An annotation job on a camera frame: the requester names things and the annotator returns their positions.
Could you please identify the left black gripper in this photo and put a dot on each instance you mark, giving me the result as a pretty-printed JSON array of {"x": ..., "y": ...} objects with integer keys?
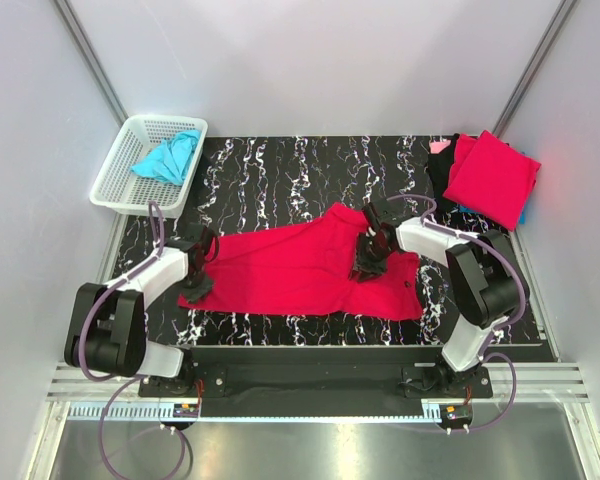
[{"x": 199, "y": 292}]

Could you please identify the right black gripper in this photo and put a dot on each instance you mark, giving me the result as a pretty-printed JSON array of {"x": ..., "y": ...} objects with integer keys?
[{"x": 369, "y": 269}]

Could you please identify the red polo shirt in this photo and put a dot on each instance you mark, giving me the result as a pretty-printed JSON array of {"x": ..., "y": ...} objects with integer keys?
[{"x": 304, "y": 269}]

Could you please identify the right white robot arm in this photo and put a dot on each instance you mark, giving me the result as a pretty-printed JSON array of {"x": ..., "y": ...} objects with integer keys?
[{"x": 489, "y": 289}]

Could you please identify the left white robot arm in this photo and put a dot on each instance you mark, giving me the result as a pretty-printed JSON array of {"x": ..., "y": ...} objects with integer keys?
[{"x": 107, "y": 334}]

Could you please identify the cyan crumpled t shirt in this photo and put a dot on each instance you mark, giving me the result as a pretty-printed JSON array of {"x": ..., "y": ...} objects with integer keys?
[{"x": 169, "y": 162}]

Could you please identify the white plastic laundry basket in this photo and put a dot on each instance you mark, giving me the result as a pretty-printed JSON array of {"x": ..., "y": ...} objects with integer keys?
[{"x": 117, "y": 188}]

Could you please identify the folded black t shirt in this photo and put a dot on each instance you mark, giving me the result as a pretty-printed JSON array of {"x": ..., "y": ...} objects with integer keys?
[{"x": 438, "y": 168}]

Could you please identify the folded pink t shirt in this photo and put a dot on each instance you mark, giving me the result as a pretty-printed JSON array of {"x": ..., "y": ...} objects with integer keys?
[{"x": 435, "y": 147}]

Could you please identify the folded red t shirt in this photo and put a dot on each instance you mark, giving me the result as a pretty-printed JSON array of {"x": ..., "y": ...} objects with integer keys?
[{"x": 486, "y": 143}]

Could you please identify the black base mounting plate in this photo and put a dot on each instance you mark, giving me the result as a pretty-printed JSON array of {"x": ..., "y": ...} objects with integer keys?
[{"x": 316, "y": 383}]

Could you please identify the aluminium frame rail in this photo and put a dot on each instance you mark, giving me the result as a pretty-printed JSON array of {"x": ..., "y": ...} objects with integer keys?
[{"x": 532, "y": 382}]

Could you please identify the left aluminium corner post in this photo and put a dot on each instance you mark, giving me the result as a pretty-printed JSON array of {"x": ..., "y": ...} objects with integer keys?
[{"x": 87, "y": 52}]

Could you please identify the aluminium corner post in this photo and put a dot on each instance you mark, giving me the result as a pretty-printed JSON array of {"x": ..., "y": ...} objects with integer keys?
[
  {"x": 87, "y": 52},
  {"x": 547, "y": 41}
]

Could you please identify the right aluminium corner post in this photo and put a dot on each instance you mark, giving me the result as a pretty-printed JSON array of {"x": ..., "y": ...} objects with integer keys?
[{"x": 547, "y": 41}]

